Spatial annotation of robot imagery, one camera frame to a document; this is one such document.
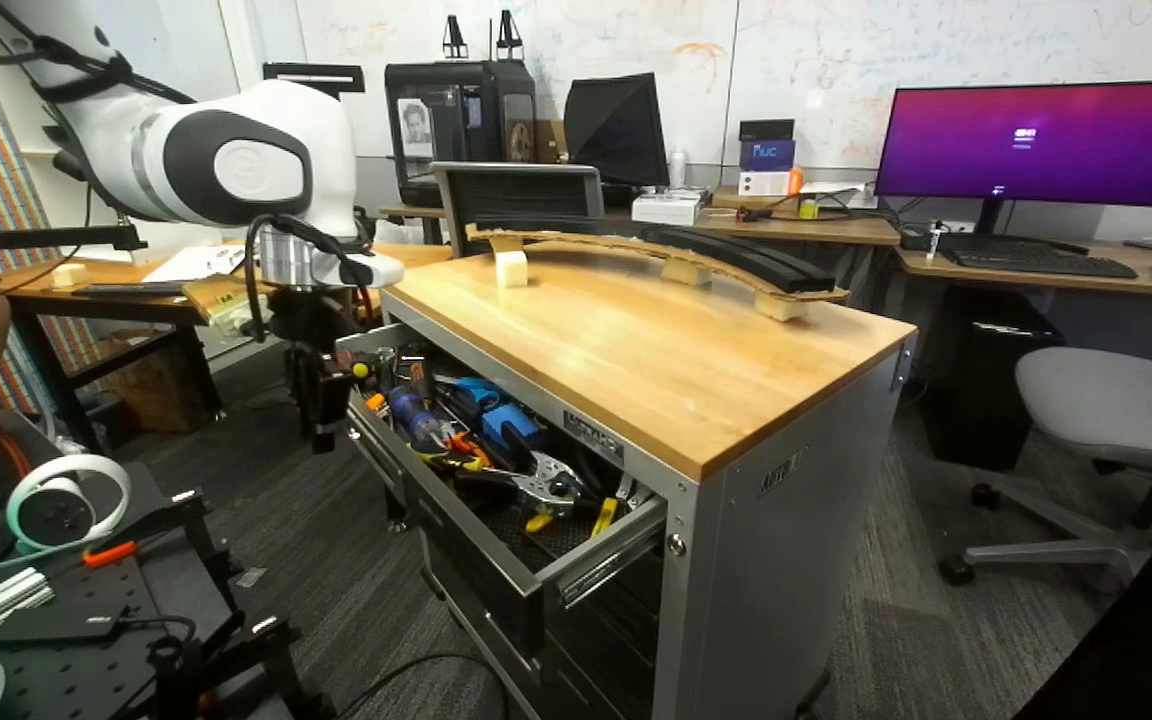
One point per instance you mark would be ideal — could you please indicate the black keyboard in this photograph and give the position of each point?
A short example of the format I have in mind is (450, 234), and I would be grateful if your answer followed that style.
(1030, 259)

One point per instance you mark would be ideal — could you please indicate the small white block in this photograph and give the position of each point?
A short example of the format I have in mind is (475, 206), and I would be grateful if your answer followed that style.
(511, 269)

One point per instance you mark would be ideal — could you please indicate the blue hand tool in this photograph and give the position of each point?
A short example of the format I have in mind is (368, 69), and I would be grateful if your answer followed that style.
(500, 423)

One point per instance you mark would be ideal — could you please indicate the grey metal tool drawer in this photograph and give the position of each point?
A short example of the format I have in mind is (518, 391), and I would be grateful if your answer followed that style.
(468, 544)

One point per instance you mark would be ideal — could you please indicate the white flat box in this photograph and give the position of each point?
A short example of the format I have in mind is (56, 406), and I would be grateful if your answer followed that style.
(665, 208)

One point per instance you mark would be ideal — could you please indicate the white paper sheets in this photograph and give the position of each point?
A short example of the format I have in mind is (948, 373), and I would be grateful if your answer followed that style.
(196, 263)

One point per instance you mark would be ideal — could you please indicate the black metal stand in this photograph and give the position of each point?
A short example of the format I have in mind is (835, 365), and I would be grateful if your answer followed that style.
(80, 640)

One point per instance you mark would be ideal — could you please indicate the purple screen monitor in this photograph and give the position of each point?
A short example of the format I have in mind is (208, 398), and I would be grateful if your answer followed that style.
(1042, 140)

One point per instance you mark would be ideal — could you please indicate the wooden office desk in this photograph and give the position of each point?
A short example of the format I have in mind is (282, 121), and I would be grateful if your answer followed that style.
(1070, 280)

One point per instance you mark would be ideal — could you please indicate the black computer tower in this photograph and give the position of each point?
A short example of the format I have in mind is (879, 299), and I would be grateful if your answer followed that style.
(982, 382)

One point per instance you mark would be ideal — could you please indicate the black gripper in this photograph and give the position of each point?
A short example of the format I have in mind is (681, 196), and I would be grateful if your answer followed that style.
(311, 316)

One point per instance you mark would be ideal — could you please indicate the white office chair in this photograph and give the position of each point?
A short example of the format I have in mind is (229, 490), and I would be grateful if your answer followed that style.
(1108, 413)

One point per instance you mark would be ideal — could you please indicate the black tripod pole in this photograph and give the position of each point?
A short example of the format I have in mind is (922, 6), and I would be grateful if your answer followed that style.
(31, 242)

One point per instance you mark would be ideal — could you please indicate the blue white carton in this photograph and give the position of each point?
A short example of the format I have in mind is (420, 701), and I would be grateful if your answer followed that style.
(765, 163)

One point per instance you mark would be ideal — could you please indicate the curved black wooden riser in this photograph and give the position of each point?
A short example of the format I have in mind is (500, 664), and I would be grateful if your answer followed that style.
(681, 259)

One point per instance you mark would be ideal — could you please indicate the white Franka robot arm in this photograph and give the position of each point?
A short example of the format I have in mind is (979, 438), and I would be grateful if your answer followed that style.
(257, 163)

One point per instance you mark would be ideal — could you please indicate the white tape roll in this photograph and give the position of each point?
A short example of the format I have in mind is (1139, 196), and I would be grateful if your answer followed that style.
(24, 486)

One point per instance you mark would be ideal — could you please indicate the black bag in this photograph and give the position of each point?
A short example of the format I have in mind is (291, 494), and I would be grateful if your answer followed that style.
(617, 132)

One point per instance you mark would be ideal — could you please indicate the grey tool cabinet wooden top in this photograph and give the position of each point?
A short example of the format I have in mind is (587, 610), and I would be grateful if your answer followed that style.
(761, 534)

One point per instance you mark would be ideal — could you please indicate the small wooden side desk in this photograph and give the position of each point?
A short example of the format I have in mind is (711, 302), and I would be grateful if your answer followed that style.
(111, 284)

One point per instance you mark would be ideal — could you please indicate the black box with photo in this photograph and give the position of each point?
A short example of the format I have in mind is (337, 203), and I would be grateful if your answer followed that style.
(460, 125)

